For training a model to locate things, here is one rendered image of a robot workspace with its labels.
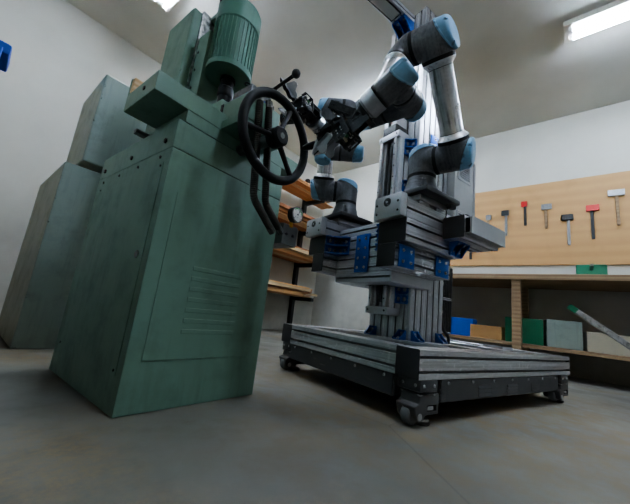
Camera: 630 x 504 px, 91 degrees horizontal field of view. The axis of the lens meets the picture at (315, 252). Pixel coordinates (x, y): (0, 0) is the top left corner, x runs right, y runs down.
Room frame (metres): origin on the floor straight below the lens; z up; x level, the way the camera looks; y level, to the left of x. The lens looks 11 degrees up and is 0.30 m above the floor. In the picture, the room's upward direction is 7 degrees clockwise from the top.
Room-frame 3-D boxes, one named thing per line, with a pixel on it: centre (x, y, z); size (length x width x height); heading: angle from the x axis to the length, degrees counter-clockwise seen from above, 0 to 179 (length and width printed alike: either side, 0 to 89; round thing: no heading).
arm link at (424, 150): (1.22, -0.42, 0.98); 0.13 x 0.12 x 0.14; 49
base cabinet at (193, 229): (1.15, 0.52, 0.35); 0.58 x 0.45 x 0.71; 51
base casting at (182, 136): (1.15, 0.52, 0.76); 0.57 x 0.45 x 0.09; 51
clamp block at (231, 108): (0.96, 0.27, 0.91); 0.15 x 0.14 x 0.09; 141
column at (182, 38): (1.26, 0.65, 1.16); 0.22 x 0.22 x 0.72; 51
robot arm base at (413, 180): (1.22, -0.42, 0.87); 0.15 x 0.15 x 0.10
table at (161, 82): (1.01, 0.34, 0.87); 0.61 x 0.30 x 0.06; 141
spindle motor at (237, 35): (1.07, 0.42, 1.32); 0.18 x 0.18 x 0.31
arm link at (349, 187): (1.63, -0.13, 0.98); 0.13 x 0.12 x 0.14; 86
